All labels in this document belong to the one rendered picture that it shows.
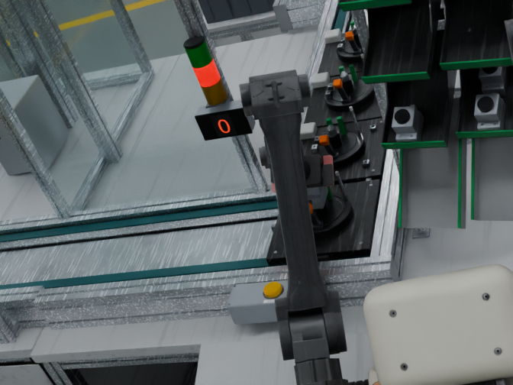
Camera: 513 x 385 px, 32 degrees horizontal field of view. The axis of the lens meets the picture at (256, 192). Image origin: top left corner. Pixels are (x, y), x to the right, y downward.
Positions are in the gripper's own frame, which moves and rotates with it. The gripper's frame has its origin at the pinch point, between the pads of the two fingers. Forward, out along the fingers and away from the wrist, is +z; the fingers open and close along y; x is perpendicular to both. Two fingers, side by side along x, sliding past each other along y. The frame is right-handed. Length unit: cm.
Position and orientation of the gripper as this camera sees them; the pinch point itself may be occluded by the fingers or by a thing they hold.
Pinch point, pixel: (311, 179)
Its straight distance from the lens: 201.9
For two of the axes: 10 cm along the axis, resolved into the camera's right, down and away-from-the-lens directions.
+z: 3.8, 2.0, 9.1
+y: -9.3, 1.2, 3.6
